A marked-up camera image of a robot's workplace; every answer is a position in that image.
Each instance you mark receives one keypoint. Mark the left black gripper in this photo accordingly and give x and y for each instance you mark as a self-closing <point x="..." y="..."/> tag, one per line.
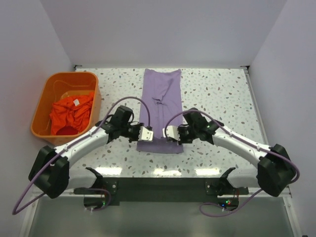
<point x="138" y="126"/>

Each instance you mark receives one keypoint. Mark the orange t shirt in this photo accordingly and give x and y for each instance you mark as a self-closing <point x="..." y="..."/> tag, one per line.
<point x="71" y="115"/>

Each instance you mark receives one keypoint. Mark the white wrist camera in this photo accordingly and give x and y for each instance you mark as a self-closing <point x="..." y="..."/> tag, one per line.
<point x="171" y="132"/>
<point x="145" y="134"/>

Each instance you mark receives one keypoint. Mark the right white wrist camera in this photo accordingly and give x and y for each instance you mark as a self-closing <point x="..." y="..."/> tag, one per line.
<point x="171" y="132"/>

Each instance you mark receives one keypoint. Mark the purple t shirt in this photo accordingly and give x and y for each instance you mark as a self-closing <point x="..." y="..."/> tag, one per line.
<point x="162" y="94"/>

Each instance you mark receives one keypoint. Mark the orange plastic bin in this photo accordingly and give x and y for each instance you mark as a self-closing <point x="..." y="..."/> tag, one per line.
<point x="57" y="87"/>

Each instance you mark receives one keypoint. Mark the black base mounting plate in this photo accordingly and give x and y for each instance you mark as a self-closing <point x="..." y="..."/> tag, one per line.
<point x="117" y="190"/>

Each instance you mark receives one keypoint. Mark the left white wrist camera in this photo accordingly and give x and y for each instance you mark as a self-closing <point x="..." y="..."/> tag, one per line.
<point x="145" y="134"/>

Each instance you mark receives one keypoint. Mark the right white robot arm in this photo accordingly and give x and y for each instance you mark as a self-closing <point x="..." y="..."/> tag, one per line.
<point x="271" y="167"/>

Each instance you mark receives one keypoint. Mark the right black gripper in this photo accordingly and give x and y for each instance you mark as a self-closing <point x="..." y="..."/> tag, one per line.
<point x="182" y="141"/>

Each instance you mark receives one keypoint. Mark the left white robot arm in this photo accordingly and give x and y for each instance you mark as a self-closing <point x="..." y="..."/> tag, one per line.
<point x="51" y="171"/>

